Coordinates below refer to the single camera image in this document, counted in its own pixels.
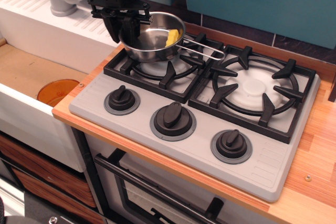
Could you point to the oven door with handle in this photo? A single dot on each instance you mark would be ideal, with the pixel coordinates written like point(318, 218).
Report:
point(153, 204)

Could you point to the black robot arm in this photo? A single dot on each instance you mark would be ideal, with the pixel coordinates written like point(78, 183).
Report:
point(122, 18)

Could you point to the black burner grate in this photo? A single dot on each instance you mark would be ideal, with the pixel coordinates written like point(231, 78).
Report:
point(175, 78)
point(257, 92)

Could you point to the black left burner grate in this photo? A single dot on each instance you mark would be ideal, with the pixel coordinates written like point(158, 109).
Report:
point(175, 78)

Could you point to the black right stove knob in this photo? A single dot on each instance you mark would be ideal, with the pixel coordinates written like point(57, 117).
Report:
point(231, 147)

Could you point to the black middle stove knob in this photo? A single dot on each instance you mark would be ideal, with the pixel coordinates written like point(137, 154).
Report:
point(173, 122)

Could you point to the wooden drawer fronts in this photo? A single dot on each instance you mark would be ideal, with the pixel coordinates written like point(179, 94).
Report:
point(50, 180)

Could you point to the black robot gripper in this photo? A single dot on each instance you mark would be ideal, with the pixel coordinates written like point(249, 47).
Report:
point(122, 15)

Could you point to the black left stove knob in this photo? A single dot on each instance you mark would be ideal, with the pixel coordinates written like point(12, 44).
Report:
point(121, 101)

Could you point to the white toy sink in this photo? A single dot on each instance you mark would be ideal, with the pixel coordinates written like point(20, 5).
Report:
point(38, 48)

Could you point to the grey toy stove top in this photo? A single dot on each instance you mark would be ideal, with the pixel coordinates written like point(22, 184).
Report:
point(262, 175)

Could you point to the black stove knob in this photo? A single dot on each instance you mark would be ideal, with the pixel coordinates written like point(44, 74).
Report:
point(173, 122)
point(231, 147)
point(121, 101)

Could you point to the orange plastic plate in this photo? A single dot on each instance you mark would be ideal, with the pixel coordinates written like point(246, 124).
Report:
point(52, 93)

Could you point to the stainless steel pan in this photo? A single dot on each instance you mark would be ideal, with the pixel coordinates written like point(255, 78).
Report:
point(150, 45)

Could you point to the black right burner grate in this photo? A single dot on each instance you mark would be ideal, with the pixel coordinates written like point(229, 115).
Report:
point(257, 92)

